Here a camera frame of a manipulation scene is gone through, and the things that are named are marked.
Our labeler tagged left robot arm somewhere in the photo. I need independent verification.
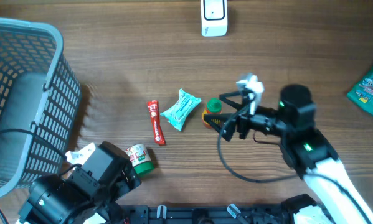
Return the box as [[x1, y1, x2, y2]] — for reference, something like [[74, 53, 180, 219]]
[[19, 141, 141, 223]]

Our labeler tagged teal tissue packet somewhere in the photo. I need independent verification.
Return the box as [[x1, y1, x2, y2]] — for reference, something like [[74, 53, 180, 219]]
[[161, 88, 202, 131]]

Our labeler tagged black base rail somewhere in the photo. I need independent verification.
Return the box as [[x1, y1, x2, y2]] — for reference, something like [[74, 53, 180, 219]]
[[111, 203, 330, 224]]

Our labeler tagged grey plastic mesh basket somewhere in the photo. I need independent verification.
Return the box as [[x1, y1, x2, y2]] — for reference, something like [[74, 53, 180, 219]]
[[0, 18, 82, 197]]

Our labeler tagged white barcode scanner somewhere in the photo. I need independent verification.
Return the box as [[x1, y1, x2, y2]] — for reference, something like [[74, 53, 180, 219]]
[[201, 0, 228, 37]]

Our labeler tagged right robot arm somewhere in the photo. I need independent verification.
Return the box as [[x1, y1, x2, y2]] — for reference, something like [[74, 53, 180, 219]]
[[204, 84, 373, 223]]

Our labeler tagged green lid jar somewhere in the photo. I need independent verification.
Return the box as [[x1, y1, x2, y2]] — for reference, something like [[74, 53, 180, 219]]
[[125, 144, 154, 177]]

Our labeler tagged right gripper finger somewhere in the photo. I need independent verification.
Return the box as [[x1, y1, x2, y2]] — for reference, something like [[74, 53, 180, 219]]
[[203, 113, 236, 141], [219, 91, 245, 110]]

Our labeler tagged red sachet stick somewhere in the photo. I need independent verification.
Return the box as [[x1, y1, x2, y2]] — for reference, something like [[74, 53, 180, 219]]
[[147, 100, 166, 146]]

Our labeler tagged green cap sauce bottle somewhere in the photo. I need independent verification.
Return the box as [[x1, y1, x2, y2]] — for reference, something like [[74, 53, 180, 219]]
[[202, 98, 222, 129]]

